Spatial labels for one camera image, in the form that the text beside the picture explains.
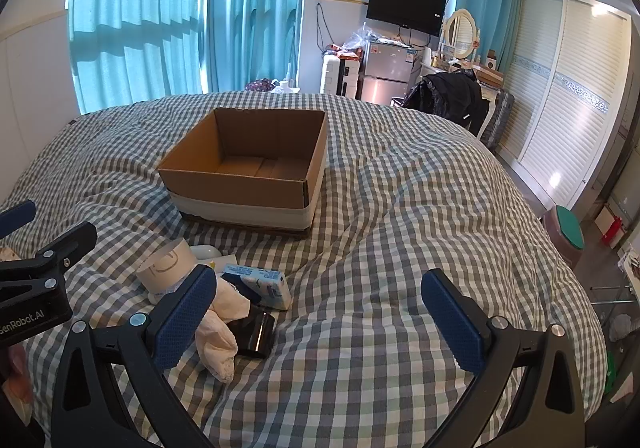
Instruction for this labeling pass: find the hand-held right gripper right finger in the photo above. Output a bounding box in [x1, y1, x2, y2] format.
[421, 269, 587, 448]

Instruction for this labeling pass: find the brown cardboard box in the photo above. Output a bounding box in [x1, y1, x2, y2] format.
[157, 108, 328, 241]

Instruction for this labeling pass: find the red flat box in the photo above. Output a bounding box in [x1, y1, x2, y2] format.
[595, 203, 626, 249]

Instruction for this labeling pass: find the black wallet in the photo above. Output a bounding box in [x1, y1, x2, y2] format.
[227, 305, 276, 359]

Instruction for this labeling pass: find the wall cable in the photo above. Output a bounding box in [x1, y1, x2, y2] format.
[315, 2, 335, 49]

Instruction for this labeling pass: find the wide teal curtain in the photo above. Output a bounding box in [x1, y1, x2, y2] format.
[67, 0, 211, 115]

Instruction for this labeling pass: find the silver suitcase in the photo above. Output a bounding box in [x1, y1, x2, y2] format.
[482, 89, 516, 151]

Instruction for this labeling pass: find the black jacket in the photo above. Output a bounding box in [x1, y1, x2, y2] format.
[407, 69, 493, 134]

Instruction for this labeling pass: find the narrow teal curtain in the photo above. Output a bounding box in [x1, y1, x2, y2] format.
[202, 0, 307, 94]

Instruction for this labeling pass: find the black wall television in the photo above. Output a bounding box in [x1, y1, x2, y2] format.
[366, 0, 447, 36]

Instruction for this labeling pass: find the grey checked blanket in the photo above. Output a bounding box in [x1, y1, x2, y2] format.
[0, 90, 608, 448]

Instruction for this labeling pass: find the silver fridge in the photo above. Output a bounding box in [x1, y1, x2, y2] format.
[361, 39, 418, 105]

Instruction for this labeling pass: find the white plastic bottle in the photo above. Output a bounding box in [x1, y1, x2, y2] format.
[136, 237, 197, 296]

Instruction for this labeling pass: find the brown wooden box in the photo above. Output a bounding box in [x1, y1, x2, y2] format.
[475, 65, 506, 84]

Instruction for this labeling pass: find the blue white tissue packet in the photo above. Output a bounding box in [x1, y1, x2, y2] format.
[220, 264, 292, 312]

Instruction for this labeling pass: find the pink stool with green top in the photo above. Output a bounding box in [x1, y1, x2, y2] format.
[547, 205, 586, 269]

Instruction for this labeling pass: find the white slatted wardrobe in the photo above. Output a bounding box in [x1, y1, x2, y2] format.
[492, 0, 633, 214]

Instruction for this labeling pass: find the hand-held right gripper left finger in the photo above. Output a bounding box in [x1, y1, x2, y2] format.
[50, 264, 218, 448]

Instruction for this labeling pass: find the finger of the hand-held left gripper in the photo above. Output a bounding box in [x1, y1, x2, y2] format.
[0, 200, 37, 240]
[0, 222, 98, 301]

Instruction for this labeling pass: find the oval white-framed mirror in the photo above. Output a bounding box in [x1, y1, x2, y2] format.
[444, 9, 482, 61]

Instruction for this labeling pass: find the white suitcase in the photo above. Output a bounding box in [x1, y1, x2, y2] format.
[320, 53, 362, 99]

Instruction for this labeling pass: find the clear plastic bag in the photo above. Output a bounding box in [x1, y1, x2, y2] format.
[345, 23, 383, 54]

